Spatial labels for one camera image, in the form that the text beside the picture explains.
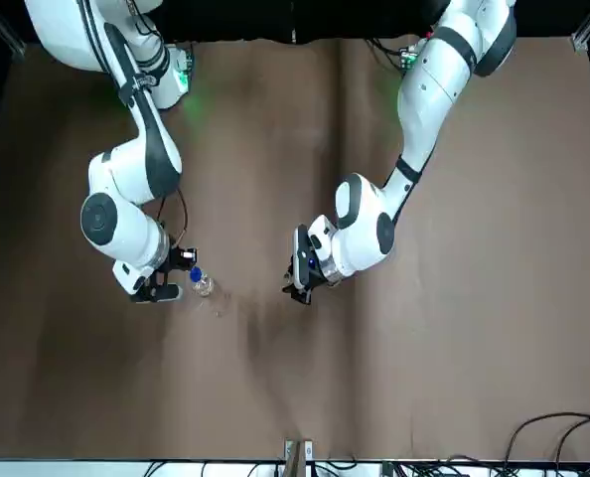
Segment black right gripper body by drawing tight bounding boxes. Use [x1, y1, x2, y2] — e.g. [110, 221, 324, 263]
[158, 245, 188, 287]

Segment clear dropper bottle blue cap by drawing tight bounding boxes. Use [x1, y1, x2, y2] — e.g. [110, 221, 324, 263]
[189, 266, 216, 298]

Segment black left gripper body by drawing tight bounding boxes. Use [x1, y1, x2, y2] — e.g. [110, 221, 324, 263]
[290, 224, 327, 294]

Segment aluminium profile post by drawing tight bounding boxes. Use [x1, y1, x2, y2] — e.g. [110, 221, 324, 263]
[282, 436, 314, 477]

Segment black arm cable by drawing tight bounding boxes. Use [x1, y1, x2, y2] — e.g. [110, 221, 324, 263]
[155, 188, 190, 249]

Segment black table cable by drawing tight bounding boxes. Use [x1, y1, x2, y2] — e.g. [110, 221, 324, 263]
[552, 417, 590, 466]
[503, 409, 590, 466]

